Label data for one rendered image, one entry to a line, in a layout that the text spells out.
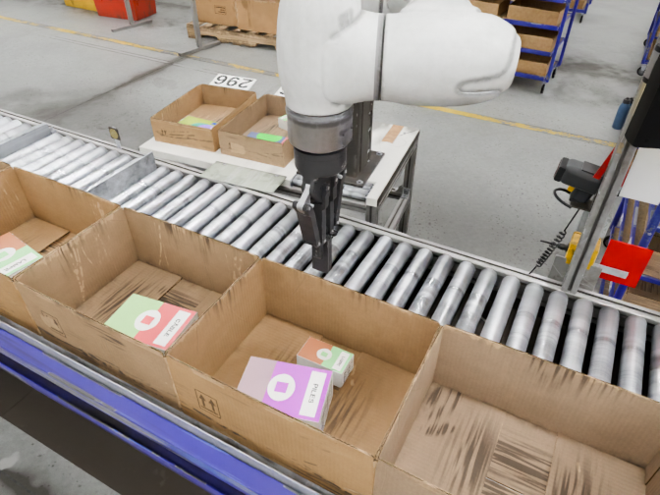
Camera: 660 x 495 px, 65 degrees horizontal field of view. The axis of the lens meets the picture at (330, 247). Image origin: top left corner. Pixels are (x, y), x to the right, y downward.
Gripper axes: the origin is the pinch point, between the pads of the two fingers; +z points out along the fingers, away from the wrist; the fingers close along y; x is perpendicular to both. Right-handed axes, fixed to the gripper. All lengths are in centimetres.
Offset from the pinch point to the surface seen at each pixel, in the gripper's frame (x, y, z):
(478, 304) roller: -21, 47, 45
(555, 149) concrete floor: -18, 300, 121
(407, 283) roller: -1, 46, 45
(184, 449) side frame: 12.0, -27.8, 28.1
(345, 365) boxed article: -5.0, -0.5, 26.1
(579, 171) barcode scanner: -34, 68, 11
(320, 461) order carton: -11.2, -21.2, 22.4
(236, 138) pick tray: 82, 81, 37
